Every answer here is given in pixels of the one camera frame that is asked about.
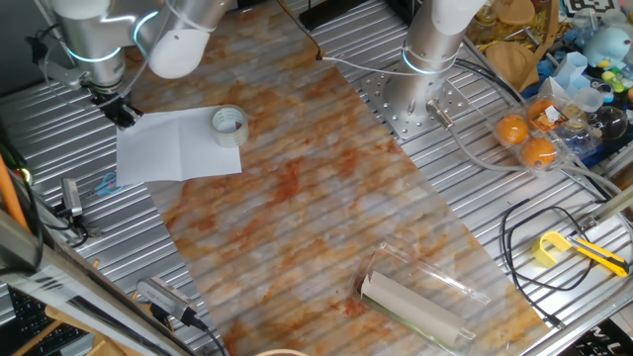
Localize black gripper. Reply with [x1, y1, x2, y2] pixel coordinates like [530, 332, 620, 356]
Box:
[90, 88, 144, 131]

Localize white paper sheet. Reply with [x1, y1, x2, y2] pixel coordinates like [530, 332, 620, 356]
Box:
[115, 105, 243, 188]

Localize beige packing tape roll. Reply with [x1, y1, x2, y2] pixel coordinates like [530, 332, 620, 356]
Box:
[210, 103, 251, 149]

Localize orange rod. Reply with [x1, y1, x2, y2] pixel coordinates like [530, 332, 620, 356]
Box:
[0, 153, 30, 233]

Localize grey device with grille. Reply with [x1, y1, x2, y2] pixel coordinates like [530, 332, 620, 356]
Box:
[136, 275, 199, 327]

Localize orange marble pattern mat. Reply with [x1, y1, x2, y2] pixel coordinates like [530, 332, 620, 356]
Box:
[91, 0, 553, 356]

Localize black keyboard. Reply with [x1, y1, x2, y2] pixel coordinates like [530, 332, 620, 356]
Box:
[7, 289, 93, 356]

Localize black flat box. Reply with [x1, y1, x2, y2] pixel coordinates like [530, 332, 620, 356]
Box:
[298, 0, 380, 32]

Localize beige round rim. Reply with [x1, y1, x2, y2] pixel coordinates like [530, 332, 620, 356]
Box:
[254, 348, 311, 356]

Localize clear plastic box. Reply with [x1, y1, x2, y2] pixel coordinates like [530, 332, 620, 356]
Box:
[351, 235, 492, 353]

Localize grey cardboard insert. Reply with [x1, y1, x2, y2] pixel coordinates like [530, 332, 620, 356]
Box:
[359, 270, 469, 350]

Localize glass jar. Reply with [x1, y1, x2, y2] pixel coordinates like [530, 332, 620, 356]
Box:
[467, 3, 497, 44]

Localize orange fruit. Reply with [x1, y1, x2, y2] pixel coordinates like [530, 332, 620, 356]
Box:
[495, 113, 529, 145]
[526, 97, 560, 130]
[519, 136, 558, 168]

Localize yellow plastic hook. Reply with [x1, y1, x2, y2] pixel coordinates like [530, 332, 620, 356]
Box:
[531, 230, 575, 269]

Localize clear plastic fruit carton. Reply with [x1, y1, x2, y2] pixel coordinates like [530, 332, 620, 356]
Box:
[492, 92, 603, 174]

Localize pale blue hexagonal cup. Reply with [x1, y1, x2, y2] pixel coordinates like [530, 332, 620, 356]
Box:
[552, 50, 589, 90]

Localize translucent white cup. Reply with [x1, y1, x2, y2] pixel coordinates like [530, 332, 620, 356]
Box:
[573, 86, 605, 114]

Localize clear plastic bottle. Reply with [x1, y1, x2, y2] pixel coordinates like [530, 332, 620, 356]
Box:
[572, 6, 600, 36]

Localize black white fiducial marker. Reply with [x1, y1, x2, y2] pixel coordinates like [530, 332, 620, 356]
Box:
[563, 0, 625, 17]

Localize clear glass sphere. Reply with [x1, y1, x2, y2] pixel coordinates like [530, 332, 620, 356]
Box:
[588, 105, 630, 142]

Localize green yellow toy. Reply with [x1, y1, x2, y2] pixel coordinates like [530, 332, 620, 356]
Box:
[599, 70, 627, 94]

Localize yellow utility knife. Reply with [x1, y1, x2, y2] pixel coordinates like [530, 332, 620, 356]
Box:
[566, 234, 630, 278]

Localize aluminium profile bar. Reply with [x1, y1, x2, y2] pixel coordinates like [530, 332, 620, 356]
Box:
[576, 185, 633, 233]

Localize black box white lettering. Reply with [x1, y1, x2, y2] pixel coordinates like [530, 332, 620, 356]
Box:
[558, 315, 633, 356]

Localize blue handled scissors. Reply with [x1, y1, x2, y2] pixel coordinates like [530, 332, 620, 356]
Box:
[93, 170, 125, 198]

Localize silver camera on stand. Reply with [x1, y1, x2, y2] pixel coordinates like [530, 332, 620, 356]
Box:
[51, 176, 105, 248]

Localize wrist camera silver bracket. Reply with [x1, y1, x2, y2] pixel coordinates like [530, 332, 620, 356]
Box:
[25, 34, 93, 93]

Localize aluminium frame beam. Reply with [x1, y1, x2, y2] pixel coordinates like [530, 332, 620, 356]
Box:
[0, 210, 199, 356]

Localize thin black cable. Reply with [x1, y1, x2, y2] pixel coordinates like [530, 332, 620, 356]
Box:
[274, 0, 323, 61]

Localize black plug cable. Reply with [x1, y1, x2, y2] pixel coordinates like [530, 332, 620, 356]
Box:
[180, 309, 228, 356]

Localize white cable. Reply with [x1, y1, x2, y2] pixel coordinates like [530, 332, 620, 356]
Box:
[319, 54, 421, 78]

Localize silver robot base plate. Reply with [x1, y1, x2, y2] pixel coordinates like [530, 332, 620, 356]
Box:
[359, 63, 471, 142]

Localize grey hose metal connector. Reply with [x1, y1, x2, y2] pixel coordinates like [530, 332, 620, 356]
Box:
[425, 98, 633, 199]

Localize black base cable bundle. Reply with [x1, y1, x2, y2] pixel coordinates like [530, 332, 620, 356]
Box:
[452, 57, 525, 108]

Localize black loose cable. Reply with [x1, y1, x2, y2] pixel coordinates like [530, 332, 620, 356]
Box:
[500, 197, 597, 330]

